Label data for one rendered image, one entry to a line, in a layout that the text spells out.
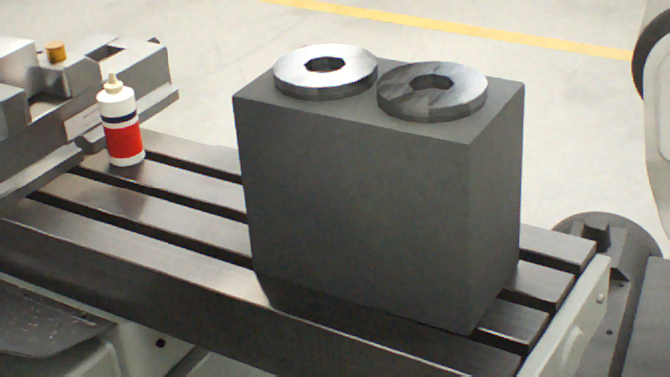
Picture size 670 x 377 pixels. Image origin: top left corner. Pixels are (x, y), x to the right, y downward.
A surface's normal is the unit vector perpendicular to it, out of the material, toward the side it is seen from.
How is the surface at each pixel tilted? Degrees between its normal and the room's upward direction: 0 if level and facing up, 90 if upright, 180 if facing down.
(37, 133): 90
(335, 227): 90
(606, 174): 0
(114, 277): 90
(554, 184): 0
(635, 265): 45
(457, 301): 90
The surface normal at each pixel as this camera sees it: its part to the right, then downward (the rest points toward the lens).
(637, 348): -0.07, -0.86
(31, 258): -0.52, 0.47
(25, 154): 0.85, 0.22
